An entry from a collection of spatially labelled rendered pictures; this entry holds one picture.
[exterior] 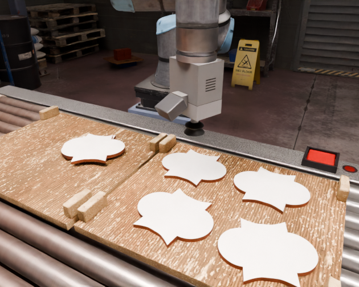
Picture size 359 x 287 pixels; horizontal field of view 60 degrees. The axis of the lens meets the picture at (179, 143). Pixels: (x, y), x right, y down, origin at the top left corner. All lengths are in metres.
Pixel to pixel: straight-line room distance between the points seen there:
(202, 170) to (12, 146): 0.48
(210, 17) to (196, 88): 0.12
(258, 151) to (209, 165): 0.18
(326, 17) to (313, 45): 0.41
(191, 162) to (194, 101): 0.17
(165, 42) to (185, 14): 0.57
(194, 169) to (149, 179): 0.10
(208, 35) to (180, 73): 0.09
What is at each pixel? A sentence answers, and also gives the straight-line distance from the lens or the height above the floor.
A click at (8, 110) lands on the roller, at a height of 0.91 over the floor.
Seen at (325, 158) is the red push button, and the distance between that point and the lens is 0.81.
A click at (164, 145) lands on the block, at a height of 0.96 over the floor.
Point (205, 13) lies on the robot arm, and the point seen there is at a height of 1.26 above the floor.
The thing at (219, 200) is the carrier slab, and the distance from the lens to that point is 0.60.
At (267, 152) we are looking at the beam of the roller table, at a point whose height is 0.91.
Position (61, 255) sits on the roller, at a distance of 0.57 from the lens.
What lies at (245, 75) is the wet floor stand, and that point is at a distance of 4.24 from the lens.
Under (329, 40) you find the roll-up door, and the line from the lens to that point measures 5.26.
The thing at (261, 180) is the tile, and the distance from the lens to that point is 0.65.
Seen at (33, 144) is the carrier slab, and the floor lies 0.94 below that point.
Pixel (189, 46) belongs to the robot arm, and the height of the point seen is 1.20.
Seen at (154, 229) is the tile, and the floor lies 0.94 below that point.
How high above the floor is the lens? 1.31
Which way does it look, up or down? 28 degrees down
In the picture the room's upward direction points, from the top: straight up
